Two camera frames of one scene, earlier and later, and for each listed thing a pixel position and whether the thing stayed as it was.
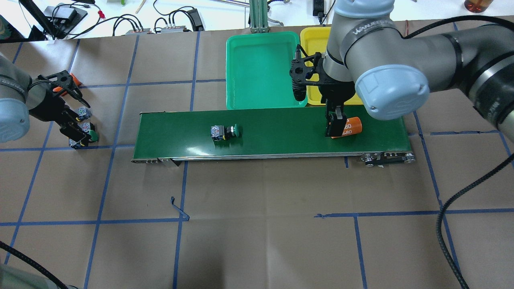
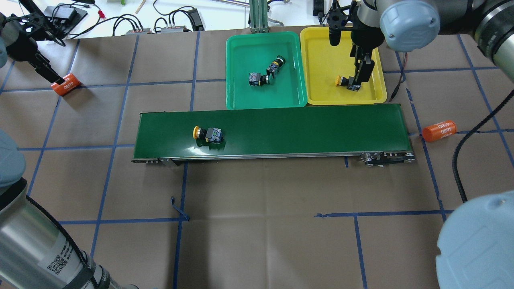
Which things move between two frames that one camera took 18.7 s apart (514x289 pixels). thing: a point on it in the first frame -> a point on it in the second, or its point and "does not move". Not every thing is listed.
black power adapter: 196,20 does not move
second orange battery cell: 58,88 does not move
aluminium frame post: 259,16 does not move
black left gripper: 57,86 -> 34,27
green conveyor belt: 294,133 does not move
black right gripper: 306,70 -> 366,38
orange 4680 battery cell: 353,125 -> 439,131
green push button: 85,127 -> 274,68
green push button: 221,132 -> 255,78
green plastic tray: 258,75 does not move
